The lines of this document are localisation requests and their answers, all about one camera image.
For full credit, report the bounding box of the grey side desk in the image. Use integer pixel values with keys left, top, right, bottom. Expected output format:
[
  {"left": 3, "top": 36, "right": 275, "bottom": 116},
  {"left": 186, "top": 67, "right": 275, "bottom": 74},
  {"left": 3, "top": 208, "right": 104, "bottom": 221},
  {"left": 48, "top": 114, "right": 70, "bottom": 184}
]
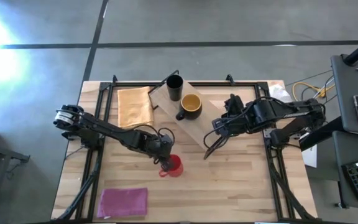
[{"left": 330, "top": 54, "right": 358, "bottom": 210}]

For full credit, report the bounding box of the red mug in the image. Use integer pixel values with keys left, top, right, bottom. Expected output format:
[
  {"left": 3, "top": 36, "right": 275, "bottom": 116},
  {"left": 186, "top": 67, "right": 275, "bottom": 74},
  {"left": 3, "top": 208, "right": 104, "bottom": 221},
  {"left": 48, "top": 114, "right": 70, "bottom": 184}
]
[{"left": 158, "top": 154, "right": 185, "bottom": 179}]

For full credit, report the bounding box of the black mug yellow inside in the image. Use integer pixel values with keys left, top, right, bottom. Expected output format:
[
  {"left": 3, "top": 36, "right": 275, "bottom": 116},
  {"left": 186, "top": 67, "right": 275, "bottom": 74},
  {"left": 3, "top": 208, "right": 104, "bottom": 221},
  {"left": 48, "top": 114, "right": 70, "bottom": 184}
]
[{"left": 175, "top": 93, "right": 203, "bottom": 121}]

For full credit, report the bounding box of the pink folded towel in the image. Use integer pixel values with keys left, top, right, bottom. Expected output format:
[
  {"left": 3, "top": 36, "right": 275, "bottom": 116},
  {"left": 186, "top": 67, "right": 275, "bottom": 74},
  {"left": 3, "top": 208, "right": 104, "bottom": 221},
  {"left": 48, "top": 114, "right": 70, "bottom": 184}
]
[{"left": 96, "top": 187, "right": 149, "bottom": 218}]

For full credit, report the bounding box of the white crumpled plastic bag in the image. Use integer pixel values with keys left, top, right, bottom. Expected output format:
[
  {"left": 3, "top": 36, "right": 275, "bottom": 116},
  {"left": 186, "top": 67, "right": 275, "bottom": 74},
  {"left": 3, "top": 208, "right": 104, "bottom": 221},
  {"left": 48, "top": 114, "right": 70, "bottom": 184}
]
[{"left": 267, "top": 82, "right": 293, "bottom": 103}]

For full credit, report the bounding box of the white paper sheet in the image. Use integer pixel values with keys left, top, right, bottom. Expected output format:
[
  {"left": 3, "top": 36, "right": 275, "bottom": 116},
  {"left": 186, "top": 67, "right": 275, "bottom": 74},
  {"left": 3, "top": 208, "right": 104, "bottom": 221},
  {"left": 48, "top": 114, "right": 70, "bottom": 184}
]
[{"left": 302, "top": 144, "right": 318, "bottom": 169}]

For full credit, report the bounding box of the tall black cup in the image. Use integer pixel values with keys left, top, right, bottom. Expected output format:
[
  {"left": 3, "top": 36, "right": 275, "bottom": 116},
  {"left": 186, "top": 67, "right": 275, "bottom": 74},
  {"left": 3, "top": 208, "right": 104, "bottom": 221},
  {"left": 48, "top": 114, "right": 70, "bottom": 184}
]
[{"left": 165, "top": 73, "right": 185, "bottom": 102}]

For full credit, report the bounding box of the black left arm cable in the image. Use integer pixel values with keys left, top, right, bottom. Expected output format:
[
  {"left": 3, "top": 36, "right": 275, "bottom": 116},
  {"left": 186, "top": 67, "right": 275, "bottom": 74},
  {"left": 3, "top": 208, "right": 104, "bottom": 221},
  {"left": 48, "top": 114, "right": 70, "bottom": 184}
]
[{"left": 134, "top": 123, "right": 176, "bottom": 147}]

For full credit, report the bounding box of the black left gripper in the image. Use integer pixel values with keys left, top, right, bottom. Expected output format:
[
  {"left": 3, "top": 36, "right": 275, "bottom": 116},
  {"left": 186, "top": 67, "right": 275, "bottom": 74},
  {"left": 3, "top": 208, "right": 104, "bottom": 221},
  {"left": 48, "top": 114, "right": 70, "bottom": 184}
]
[{"left": 147, "top": 138, "right": 175, "bottom": 172}]

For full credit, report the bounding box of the yellow folded towel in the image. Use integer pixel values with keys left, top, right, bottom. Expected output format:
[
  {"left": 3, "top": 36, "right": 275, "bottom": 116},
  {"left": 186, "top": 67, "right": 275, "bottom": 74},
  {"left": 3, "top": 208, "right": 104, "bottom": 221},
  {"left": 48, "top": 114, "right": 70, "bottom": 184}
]
[{"left": 116, "top": 86, "right": 154, "bottom": 129}]

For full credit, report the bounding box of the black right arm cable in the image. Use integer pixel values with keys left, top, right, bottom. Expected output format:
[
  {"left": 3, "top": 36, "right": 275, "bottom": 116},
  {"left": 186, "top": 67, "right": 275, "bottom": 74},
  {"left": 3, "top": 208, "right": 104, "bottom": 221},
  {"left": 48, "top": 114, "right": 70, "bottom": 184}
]
[{"left": 203, "top": 96, "right": 279, "bottom": 151}]

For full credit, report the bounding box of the yellow cable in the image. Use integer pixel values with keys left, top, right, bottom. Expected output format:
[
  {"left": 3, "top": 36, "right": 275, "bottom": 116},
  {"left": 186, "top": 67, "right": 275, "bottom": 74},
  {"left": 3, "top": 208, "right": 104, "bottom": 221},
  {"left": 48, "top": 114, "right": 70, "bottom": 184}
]
[{"left": 292, "top": 82, "right": 336, "bottom": 101}]

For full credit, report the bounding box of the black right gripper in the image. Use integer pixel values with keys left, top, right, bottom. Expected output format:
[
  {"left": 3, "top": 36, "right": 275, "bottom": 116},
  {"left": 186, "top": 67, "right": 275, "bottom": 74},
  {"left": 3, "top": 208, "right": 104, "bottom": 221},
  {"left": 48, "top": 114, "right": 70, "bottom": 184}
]
[{"left": 203, "top": 113, "right": 249, "bottom": 160}]

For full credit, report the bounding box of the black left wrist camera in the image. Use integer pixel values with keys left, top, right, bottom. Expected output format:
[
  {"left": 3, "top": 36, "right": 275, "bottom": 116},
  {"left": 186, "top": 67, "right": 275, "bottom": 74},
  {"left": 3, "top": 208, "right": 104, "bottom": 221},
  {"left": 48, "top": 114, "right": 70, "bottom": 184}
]
[{"left": 161, "top": 134, "right": 174, "bottom": 147}]

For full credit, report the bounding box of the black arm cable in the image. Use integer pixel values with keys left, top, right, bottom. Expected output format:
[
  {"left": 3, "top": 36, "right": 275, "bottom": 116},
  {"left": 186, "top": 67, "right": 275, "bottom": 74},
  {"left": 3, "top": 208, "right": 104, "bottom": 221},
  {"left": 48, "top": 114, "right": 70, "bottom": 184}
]
[
  {"left": 203, "top": 96, "right": 279, "bottom": 151},
  {"left": 134, "top": 123, "right": 176, "bottom": 147}
]

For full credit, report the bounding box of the wooden shelf black metal frame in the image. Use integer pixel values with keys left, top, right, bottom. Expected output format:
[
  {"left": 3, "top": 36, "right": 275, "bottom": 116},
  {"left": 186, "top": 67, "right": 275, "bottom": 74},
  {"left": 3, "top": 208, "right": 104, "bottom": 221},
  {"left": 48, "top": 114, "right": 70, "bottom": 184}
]
[{"left": 147, "top": 70, "right": 229, "bottom": 152}]

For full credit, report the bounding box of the black aluminium table frame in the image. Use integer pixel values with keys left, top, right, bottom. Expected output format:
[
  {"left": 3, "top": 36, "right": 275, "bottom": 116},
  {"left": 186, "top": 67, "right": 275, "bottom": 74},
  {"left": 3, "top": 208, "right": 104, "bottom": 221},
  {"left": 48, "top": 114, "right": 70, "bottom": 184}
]
[{"left": 56, "top": 74, "right": 323, "bottom": 223}]

